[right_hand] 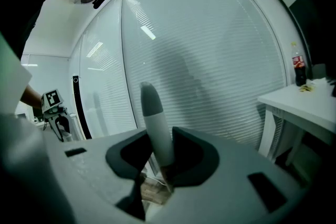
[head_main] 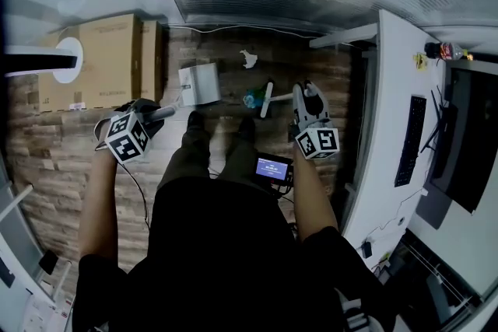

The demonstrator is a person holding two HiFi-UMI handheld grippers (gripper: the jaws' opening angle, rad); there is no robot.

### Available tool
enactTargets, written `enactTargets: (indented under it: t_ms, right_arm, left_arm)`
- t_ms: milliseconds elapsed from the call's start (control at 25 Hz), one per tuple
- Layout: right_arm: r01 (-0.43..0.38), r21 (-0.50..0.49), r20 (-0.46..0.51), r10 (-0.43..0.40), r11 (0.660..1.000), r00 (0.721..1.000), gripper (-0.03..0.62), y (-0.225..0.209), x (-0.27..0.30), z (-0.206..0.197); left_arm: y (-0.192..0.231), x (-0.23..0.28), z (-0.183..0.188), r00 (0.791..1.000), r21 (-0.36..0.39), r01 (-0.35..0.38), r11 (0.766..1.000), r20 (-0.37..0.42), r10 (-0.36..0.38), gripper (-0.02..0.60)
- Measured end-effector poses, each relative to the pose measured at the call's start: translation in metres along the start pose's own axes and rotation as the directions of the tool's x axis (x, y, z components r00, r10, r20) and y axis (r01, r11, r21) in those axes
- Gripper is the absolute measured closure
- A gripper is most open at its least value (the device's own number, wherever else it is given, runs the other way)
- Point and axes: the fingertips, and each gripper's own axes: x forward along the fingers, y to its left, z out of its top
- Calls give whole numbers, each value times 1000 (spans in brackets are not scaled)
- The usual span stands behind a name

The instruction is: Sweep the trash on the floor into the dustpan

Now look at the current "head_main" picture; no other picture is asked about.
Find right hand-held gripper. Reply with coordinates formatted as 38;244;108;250
291;79;341;161

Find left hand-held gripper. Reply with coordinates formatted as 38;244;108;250
103;98;167;165

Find white broom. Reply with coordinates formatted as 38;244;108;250
259;80;297;119

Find blue green wrapper trash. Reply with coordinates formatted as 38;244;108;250
244;87;266;109

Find white paper trash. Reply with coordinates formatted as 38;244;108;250
239;49;259;69

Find white dustpan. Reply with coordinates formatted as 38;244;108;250
154;62;223;122

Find person's left forearm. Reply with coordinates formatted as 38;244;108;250
79;148;122;262

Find person's right forearm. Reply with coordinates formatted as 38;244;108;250
290;145;339;244

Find wooden floor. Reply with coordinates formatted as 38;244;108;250
5;24;365;302

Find person's right black shoe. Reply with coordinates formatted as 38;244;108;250
237;117;257;142

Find person's black shoe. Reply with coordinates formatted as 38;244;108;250
237;117;257;142
187;110;205;134

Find person's left black shoe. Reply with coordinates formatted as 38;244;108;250
187;110;205;134

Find person's olive trousers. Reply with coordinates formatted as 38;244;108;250
156;123;270;192

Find large cardboard box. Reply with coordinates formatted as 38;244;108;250
37;12;144;113

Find narrow cardboard box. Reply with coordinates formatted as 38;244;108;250
140;19;164;103

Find small black screen device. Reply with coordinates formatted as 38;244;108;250
254;152;294;196

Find white desk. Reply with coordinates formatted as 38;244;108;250
309;9;498;299

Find white round stand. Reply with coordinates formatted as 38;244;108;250
2;36;84;85

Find black keyboard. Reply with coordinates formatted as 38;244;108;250
394;94;428;188

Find yellow wrapper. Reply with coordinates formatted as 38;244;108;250
412;52;430;71

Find small black box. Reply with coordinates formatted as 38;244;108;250
38;249;59;276

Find dark soda bottle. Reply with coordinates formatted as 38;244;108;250
424;42;475;61

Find person's black shirt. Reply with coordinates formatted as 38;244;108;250
71;178;395;332

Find black monitor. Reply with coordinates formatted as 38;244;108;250
414;67;498;230

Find white shelf unit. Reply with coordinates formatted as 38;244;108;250
0;157;75;332

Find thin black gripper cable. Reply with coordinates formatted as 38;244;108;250
94;117;152;232

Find white cable along wall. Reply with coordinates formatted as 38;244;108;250
167;23;313;37

